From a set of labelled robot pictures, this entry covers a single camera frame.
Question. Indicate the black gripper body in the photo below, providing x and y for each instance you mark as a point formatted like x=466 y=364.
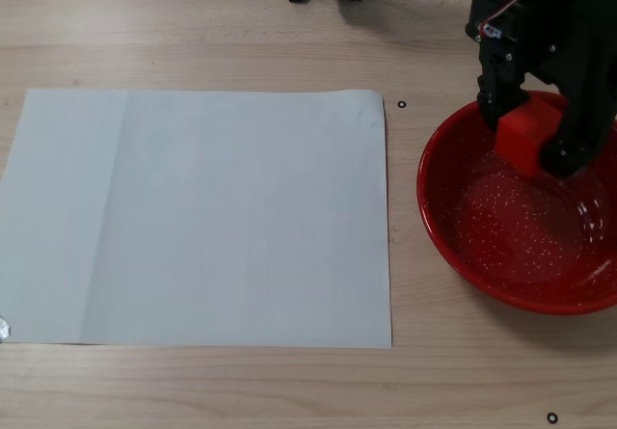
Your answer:
x=540 y=65

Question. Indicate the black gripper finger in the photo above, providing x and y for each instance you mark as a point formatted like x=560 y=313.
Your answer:
x=578 y=144
x=496 y=99

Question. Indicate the red cube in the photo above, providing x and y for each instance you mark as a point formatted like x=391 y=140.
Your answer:
x=523 y=140

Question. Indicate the red speckled bowl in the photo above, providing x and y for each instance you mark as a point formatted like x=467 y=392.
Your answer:
x=520 y=246

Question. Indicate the white paper sheet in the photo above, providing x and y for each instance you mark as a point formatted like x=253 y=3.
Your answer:
x=193 y=217

